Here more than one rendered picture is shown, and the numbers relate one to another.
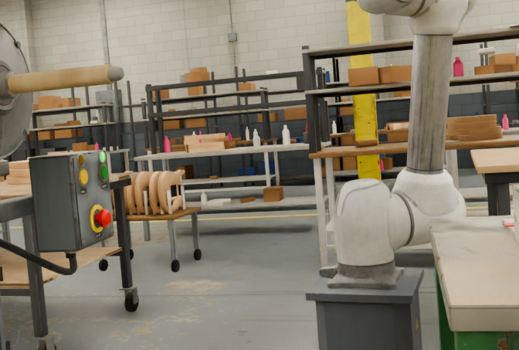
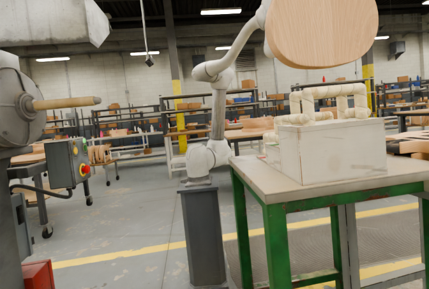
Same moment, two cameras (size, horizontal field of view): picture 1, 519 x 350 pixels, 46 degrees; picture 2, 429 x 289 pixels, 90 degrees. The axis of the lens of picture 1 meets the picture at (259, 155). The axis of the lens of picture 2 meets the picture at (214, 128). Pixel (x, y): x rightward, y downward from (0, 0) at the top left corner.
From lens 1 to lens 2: 0.20 m
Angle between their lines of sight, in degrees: 20
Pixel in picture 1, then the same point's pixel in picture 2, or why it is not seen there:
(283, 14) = (147, 83)
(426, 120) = (218, 120)
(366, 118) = (180, 121)
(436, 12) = (221, 81)
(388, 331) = (209, 201)
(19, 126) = (39, 127)
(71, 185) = (69, 155)
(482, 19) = not seen: hidden behind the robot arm
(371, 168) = (183, 139)
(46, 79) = (57, 103)
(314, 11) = (159, 83)
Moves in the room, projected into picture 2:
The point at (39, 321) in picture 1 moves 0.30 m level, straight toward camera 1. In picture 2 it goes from (43, 217) to (45, 226)
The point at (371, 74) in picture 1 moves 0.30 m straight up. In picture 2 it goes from (185, 105) to (183, 90)
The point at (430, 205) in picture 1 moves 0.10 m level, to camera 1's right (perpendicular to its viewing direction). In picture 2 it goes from (221, 152) to (233, 150)
